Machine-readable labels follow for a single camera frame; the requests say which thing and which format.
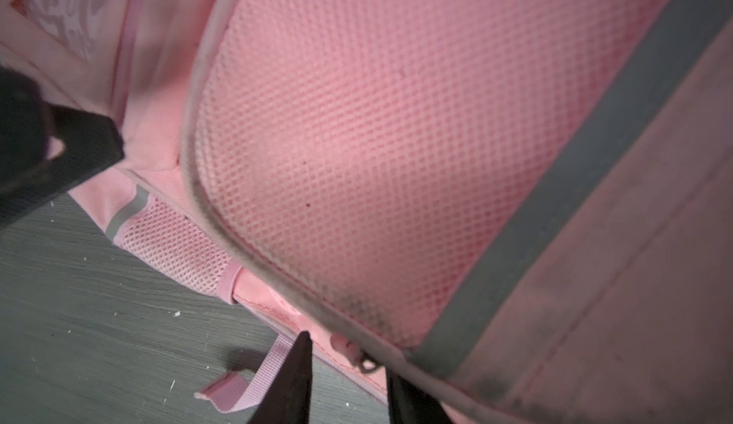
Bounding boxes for pink student backpack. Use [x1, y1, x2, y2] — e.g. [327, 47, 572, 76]
[1, 0, 732, 423]

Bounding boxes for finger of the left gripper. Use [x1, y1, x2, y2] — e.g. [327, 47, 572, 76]
[1, 68, 124, 228]

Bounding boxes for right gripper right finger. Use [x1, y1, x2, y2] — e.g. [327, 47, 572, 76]
[386, 370, 454, 424]

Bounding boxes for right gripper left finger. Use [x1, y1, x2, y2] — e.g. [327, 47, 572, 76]
[248, 332, 313, 424]

